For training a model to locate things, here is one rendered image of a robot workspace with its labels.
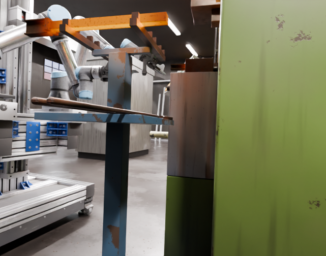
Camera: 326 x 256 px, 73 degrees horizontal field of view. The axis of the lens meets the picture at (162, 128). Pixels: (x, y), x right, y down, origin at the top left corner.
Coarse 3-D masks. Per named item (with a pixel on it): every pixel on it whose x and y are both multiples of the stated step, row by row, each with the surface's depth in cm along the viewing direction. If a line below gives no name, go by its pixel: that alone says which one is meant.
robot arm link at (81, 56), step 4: (96, 32) 168; (80, 44) 165; (80, 48) 165; (84, 48) 166; (76, 52) 166; (80, 52) 165; (84, 52) 166; (76, 56) 166; (80, 56) 166; (84, 56) 167; (76, 60) 166; (80, 60) 166; (84, 60) 168; (76, 64) 166; (80, 64) 167; (84, 64) 170; (72, 88) 165
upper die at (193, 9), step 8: (192, 0) 108; (200, 0) 107; (208, 0) 106; (192, 8) 109; (200, 8) 109; (208, 8) 109; (216, 8) 109; (200, 16) 117; (208, 16) 117; (200, 24) 126
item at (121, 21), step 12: (36, 24) 67; (48, 24) 64; (72, 24) 63; (84, 24) 63; (96, 24) 62; (108, 24) 61; (120, 24) 61; (144, 24) 60; (156, 24) 60; (36, 36) 69; (48, 36) 68
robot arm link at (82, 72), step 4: (76, 68) 127; (80, 68) 126; (84, 68) 126; (88, 68) 125; (76, 72) 127; (80, 72) 126; (84, 72) 126; (88, 72) 125; (76, 76) 128; (80, 76) 126; (84, 76) 126; (88, 76) 126; (92, 76) 126; (92, 80) 129
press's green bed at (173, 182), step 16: (176, 176) 95; (176, 192) 95; (192, 192) 93; (208, 192) 92; (176, 208) 95; (192, 208) 93; (208, 208) 92; (176, 224) 95; (192, 224) 93; (208, 224) 92; (176, 240) 95; (192, 240) 93; (208, 240) 92
